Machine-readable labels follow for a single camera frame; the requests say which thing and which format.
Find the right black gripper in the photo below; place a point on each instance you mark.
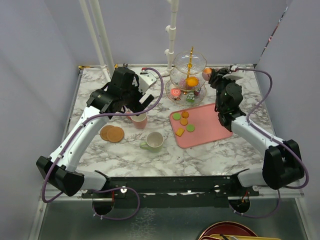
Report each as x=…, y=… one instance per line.
x=216, y=77

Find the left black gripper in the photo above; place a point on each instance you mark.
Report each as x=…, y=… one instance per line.
x=137, y=106

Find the toy bread bun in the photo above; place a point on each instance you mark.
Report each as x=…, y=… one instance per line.
x=206, y=74

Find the toy orange egg tart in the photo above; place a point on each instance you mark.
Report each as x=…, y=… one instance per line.
x=192, y=81

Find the three-tier glass dessert stand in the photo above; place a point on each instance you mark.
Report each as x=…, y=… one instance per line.
x=186, y=85

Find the toy green cake slice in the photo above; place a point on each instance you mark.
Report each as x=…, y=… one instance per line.
x=190, y=97

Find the toy green macaron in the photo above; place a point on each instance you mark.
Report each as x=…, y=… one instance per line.
x=190, y=127
x=176, y=116

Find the pink serving tray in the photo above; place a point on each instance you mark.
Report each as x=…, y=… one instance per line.
x=207, y=126

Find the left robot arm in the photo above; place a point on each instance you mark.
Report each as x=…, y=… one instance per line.
x=124, y=89

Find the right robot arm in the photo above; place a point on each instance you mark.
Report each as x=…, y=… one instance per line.
x=282, y=163

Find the pink mug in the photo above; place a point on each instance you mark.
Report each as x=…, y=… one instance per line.
x=139, y=121

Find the cork coaster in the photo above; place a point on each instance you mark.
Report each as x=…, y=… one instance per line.
x=104, y=131
x=115, y=134

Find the toy brown chip cookie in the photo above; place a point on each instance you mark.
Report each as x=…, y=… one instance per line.
x=185, y=114

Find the green mug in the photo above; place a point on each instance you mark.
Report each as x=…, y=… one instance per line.
x=154, y=142

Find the toy orange round cookie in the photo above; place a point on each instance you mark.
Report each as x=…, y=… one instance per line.
x=183, y=121

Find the toy yellow cracker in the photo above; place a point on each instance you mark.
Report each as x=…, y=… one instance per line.
x=179, y=132

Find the red round tray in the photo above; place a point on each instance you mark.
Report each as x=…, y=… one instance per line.
x=229, y=228

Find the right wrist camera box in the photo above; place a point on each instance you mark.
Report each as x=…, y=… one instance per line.
x=234, y=73

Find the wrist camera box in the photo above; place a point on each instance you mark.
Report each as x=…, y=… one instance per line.
x=234, y=73
x=146, y=81

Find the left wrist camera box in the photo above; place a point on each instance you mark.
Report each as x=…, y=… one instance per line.
x=146, y=81

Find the yellow-handled tool at wall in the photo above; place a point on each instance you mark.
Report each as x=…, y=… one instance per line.
x=88, y=67

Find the white pvc pipe frame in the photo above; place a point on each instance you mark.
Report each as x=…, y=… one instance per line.
x=95, y=24

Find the aluminium rail base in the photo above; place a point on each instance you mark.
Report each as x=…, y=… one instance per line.
x=175, y=190

